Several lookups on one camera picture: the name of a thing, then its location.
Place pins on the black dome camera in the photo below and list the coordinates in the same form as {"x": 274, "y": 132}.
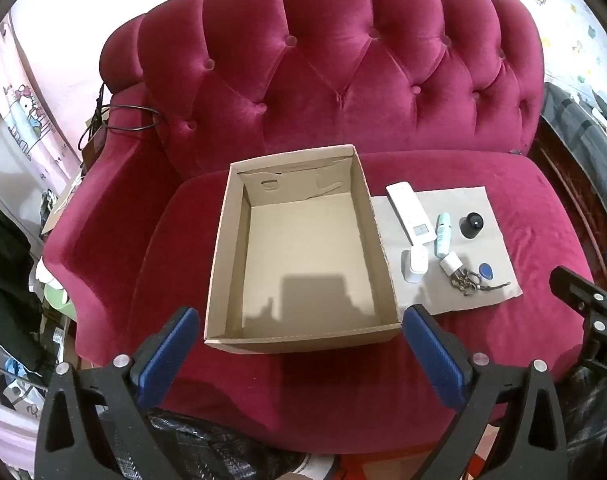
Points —
{"x": 472, "y": 227}

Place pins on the grey clothing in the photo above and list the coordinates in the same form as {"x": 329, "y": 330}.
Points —
{"x": 583, "y": 135}

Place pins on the beige cardboard piece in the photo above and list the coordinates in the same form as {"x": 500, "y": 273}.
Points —
{"x": 58, "y": 210}

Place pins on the cardboard box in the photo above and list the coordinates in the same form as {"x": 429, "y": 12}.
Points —
{"x": 303, "y": 240}

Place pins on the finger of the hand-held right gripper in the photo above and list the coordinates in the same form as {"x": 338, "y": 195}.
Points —
{"x": 578, "y": 292}

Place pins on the black clothing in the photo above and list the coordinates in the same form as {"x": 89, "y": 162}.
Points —
{"x": 8, "y": 270}

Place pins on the pink cartoon print curtain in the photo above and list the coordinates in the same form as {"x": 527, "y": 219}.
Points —
{"x": 23, "y": 110}

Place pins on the white charger adapter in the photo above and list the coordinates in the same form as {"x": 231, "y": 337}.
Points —
{"x": 451, "y": 263}

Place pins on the bunch of metal keys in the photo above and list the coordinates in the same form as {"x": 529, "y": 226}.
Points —
{"x": 466, "y": 284}

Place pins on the white rounded rectangular device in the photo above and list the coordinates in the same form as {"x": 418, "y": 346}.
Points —
{"x": 414, "y": 265}

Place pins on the blue key fob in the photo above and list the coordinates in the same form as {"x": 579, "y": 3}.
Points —
{"x": 485, "y": 273}

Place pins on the black plastic bag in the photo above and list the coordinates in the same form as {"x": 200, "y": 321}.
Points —
{"x": 208, "y": 440}

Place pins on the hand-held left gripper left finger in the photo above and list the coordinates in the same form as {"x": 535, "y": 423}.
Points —
{"x": 163, "y": 355}

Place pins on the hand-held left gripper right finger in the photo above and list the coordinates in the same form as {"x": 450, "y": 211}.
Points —
{"x": 433, "y": 355}

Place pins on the grey cardboard sheet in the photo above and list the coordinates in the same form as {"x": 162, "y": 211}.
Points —
{"x": 488, "y": 245}

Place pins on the brown paper tag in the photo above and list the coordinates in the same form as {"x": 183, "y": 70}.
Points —
{"x": 92, "y": 147}

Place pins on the teal tube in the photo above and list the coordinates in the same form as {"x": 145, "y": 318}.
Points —
{"x": 443, "y": 235}

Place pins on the green and white container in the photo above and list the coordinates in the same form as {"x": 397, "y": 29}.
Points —
{"x": 58, "y": 295}

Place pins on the white remote control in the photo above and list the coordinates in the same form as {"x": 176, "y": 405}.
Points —
{"x": 406, "y": 207}

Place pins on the red tufted velvet sofa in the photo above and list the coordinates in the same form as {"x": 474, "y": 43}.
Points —
{"x": 333, "y": 60}

